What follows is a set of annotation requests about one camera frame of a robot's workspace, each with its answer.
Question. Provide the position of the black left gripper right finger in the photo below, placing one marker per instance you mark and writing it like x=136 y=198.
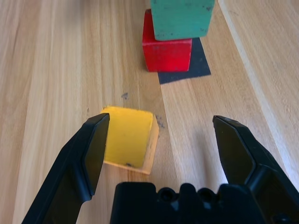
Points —
x=257 y=175

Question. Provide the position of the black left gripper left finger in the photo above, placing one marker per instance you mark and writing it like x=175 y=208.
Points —
x=70 y=177

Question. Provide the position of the yellow wooden block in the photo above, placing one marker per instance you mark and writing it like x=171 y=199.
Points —
x=130 y=140

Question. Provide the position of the red wooden block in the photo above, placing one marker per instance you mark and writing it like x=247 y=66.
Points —
x=165 y=56

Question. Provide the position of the green wooden block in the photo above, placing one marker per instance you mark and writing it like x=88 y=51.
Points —
x=182 y=18

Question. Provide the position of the black square tape marker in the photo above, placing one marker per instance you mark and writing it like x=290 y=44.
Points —
x=198 y=63

